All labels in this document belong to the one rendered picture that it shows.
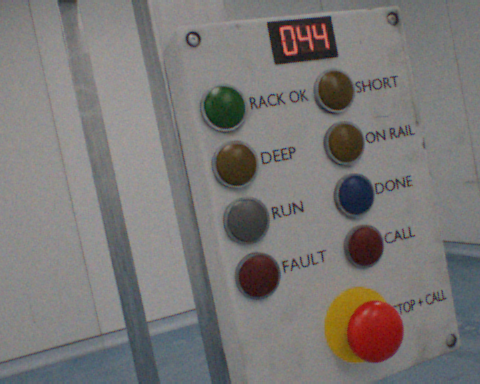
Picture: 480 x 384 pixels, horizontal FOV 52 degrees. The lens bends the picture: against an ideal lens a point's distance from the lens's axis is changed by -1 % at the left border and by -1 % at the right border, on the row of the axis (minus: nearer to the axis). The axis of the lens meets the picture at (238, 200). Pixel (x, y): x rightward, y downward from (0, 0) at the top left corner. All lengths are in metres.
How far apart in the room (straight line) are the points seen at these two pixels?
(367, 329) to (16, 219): 3.64
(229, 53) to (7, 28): 3.80
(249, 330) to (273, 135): 0.13
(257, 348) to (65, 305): 3.62
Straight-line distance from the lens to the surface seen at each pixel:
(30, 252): 3.89
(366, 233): 0.35
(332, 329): 0.35
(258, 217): 0.31
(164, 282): 3.95
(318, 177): 0.34
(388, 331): 0.34
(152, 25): 0.39
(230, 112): 0.31
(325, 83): 0.34
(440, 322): 0.40
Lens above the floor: 1.08
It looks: 3 degrees down
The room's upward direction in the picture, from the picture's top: 11 degrees counter-clockwise
